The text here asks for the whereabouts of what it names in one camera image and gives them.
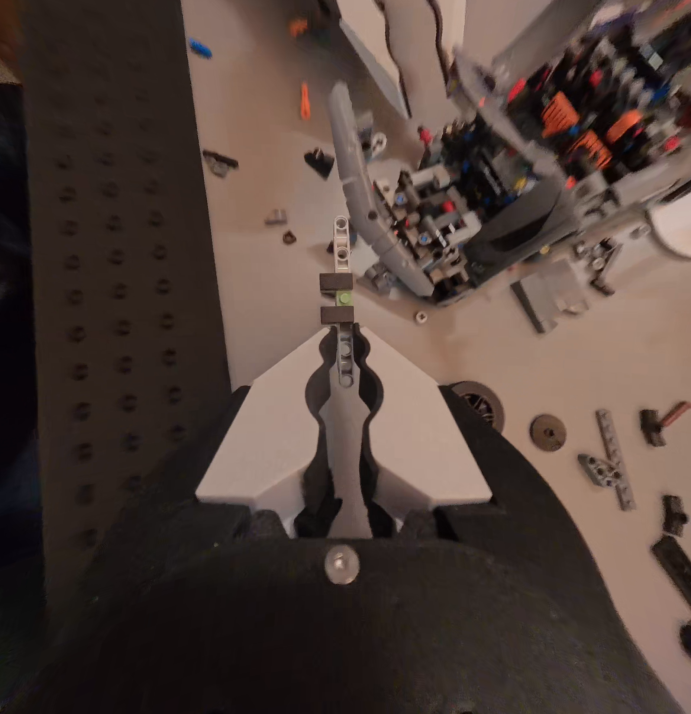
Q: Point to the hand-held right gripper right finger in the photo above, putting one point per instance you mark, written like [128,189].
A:
[429,446]

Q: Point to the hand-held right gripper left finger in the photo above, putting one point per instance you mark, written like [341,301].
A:
[256,446]

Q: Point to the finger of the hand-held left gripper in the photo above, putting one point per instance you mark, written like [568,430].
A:
[450,28]
[367,39]

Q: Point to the orange lego pin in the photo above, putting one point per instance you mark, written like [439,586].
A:
[305,101]

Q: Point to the red lego pin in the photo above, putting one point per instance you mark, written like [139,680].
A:
[424,135]

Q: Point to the grey curved lego fender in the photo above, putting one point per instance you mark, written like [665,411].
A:
[356,189]

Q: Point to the grey lego car model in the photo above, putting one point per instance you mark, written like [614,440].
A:
[546,167]

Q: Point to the black lego tire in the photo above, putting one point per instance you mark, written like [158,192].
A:
[484,404]

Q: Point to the small orange lego piece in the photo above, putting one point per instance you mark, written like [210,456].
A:
[298,26]

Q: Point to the dark round lego disc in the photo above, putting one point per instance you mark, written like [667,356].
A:
[548,432]

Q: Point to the blue lego pin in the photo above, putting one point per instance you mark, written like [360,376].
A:
[199,49]

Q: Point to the dark grey lego connector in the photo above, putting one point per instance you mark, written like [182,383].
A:
[599,469]

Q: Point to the grey lego beam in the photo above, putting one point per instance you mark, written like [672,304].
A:
[612,440]

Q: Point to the black lego piece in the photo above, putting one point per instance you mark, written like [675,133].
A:
[289,237]

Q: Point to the dark red lego axle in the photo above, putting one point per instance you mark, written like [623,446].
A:
[666,421]

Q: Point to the black lego pin connector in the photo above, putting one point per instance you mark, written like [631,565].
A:
[674,514]

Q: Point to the dark lego beam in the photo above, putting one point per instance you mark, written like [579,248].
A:
[680,569]

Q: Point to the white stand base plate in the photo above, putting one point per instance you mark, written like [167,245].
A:
[682,223]

